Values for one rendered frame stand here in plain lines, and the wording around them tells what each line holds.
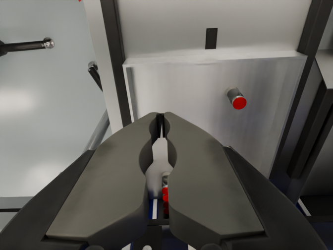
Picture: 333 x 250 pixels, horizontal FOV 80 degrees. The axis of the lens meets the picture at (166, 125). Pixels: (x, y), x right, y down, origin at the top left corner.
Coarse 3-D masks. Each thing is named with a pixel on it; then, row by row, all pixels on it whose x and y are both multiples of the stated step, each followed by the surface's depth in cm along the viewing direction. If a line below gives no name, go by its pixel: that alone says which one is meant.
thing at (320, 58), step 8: (328, 24) 29; (328, 32) 29; (328, 40) 30; (320, 48) 30; (328, 48) 30; (320, 56) 30; (328, 56) 30; (320, 64) 30; (328, 64) 29; (320, 72) 29; (328, 72) 29; (328, 80) 28; (328, 88) 28
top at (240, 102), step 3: (237, 99) 30; (240, 99) 30; (243, 99) 30; (234, 102) 30; (237, 102) 30; (240, 102) 30; (243, 102) 30; (246, 102) 30; (234, 105) 31; (237, 105) 31; (240, 105) 31; (243, 105) 31; (237, 108) 31; (240, 108) 31
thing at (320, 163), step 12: (324, 132) 36; (324, 144) 36; (312, 156) 39; (324, 156) 42; (312, 168) 39; (324, 168) 44; (300, 180) 43; (312, 180) 46; (324, 180) 46; (288, 192) 47; (300, 192) 43; (312, 192) 48; (324, 192) 48
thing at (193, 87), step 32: (128, 64) 29; (160, 64) 29; (192, 64) 32; (224, 64) 32; (256, 64) 32; (288, 64) 32; (128, 96) 31; (160, 96) 35; (192, 96) 35; (224, 96) 35; (256, 96) 35; (288, 96) 32; (224, 128) 38; (256, 128) 38; (160, 160) 43; (256, 160) 43; (160, 192) 48
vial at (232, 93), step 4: (228, 88) 33; (232, 88) 33; (236, 88) 33; (228, 92) 33; (232, 92) 32; (236, 92) 31; (240, 92) 32; (228, 96) 32; (232, 96) 31; (236, 96) 31; (240, 96) 30; (232, 100) 31
